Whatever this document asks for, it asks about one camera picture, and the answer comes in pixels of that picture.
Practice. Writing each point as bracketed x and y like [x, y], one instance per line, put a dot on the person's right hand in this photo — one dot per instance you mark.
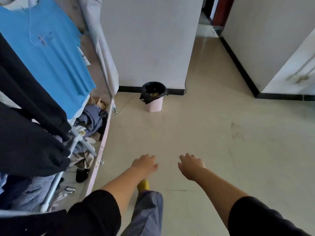
[192, 168]

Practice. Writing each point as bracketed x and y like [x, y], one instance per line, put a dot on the person's left hand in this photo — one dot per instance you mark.
[144, 164]

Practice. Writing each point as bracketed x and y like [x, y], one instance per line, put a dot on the person's right thumb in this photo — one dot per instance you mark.
[180, 167]

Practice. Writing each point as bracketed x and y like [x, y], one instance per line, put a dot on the person's left thumb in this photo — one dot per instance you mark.
[154, 167]

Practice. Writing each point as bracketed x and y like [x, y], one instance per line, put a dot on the person's left forearm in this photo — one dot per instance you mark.
[123, 186]

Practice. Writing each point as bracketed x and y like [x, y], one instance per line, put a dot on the person's right forearm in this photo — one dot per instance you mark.
[219, 191]

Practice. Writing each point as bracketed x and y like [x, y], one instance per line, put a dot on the yellow shoe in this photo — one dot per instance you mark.
[143, 185]

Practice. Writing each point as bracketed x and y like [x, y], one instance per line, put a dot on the grey trousers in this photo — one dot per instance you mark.
[147, 213]

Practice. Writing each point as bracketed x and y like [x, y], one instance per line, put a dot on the pink waste bin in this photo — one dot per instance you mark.
[155, 105]

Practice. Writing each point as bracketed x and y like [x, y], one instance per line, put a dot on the beige crumpled garment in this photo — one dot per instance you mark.
[85, 158]

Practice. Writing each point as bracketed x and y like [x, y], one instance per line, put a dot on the black long-sleeved top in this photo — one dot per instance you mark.
[98, 213]

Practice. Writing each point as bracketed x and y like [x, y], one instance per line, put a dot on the black sock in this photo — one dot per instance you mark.
[82, 174]

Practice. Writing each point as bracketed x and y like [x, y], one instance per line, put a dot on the black bin bag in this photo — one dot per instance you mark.
[145, 94]

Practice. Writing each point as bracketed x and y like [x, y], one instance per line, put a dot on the grey-blue crumpled garment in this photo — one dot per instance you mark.
[92, 119]

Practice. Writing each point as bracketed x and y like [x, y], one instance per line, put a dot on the metal wardrobe pole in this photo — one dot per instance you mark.
[104, 73]

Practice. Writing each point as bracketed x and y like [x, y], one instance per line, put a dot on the black hanging sweatshirt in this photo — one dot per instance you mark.
[27, 147]

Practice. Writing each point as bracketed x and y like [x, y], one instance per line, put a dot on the blue denim garment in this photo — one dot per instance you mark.
[27, 191]

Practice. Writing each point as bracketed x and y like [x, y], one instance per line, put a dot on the white fabric wardrobe cover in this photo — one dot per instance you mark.
[103, 41]

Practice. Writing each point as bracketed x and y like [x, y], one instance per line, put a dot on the black hanging garment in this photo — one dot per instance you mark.
[32, 95]

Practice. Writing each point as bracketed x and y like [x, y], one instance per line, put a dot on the blue t-shirt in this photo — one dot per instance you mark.
[49, 58]

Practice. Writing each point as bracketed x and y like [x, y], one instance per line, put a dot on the white wardrobe frame tube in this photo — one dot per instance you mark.
[53, 188]

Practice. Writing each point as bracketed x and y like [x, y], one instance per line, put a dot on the red-brown door frame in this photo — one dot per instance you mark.
[222, 11]

